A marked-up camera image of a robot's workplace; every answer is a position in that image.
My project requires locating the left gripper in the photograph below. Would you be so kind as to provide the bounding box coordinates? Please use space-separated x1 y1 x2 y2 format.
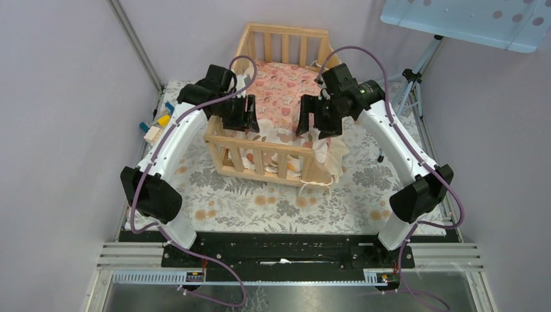
213 93 259 133

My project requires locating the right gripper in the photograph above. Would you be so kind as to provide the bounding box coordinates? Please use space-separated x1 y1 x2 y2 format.
294 94 349 141

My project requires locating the floral small pillow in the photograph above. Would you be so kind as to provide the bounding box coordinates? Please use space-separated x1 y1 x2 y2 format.
246 119 317 148

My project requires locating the wooden pet bed frame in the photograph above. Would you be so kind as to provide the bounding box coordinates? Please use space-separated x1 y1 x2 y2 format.
203 23 340 188

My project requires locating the pink patterned bed cushion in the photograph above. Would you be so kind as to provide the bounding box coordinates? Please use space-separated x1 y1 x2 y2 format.
228 58 350 186

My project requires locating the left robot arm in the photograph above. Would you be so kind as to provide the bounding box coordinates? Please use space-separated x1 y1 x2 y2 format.
120 65 257 267

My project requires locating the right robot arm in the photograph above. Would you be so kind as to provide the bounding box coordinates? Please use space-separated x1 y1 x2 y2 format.
296 64 454 268

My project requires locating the black tripod stand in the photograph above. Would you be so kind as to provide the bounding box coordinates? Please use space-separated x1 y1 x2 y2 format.
388 34 444 156

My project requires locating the blue toy item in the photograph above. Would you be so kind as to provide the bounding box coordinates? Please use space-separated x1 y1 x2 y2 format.
139 102 175 146

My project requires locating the grey diagonal pole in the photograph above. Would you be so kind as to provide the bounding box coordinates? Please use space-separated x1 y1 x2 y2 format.
107 0 164 94

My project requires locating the light blue perforated panel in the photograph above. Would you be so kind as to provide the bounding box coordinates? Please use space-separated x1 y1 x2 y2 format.
381 0 550 53

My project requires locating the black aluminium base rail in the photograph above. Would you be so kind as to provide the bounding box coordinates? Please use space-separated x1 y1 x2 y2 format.
97 231 483 284

